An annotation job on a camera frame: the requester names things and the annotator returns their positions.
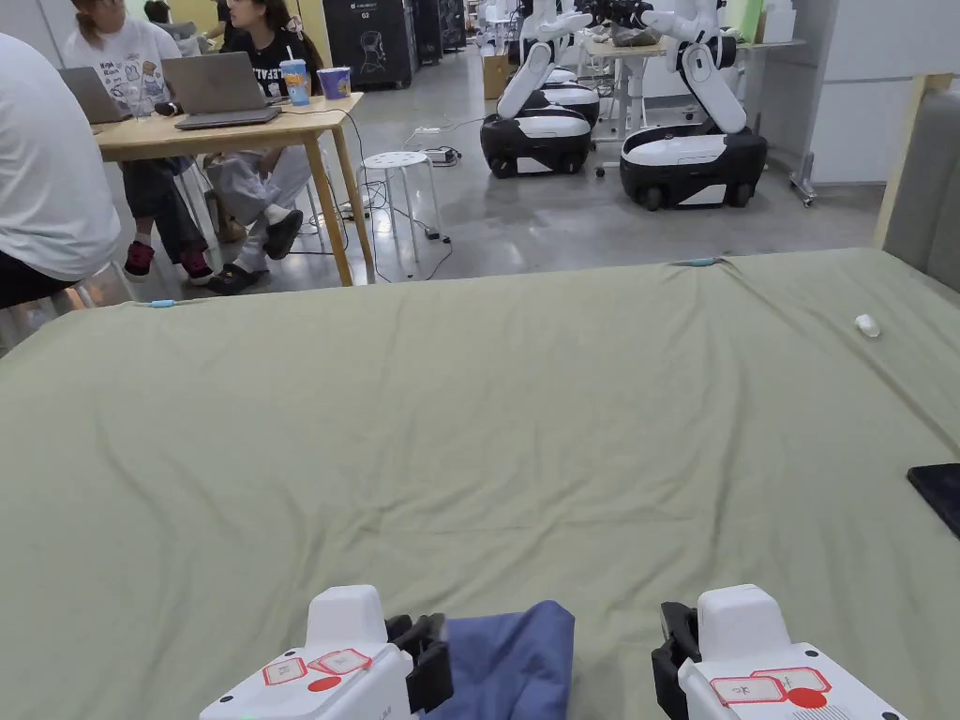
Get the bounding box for cardboard carton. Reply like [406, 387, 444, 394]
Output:
[482, 53, 520, 101]

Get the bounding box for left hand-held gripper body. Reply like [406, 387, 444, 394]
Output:
[198, 584, 456, 720]

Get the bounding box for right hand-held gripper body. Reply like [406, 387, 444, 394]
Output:
[651, 584, 910, 720]

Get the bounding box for wooden desk with white legs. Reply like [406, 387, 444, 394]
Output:
[583, 29, 810, 145]

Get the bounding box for blue garment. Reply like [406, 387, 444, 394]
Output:
[442, 599, 578, 720]

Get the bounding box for black cabinet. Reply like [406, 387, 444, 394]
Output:
[322, 0, 418, 92]

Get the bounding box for wooden table with laptops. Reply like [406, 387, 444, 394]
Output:
[56, 51, 376, 287]

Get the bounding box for grey padded headboard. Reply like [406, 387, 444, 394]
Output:
[873, 72, 960, 295]

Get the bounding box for white and black robot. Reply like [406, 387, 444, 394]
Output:
[618, 0, 770, 211]
[479, 0, 603, 182]

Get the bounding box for white round stool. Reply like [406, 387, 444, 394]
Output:
[361, 149, 445, 283]

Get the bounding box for black phone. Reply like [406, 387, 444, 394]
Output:
[907, 463, 960, 541]

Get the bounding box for bed with pale green sheet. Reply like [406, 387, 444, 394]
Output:
[0, 247, 960, 720]

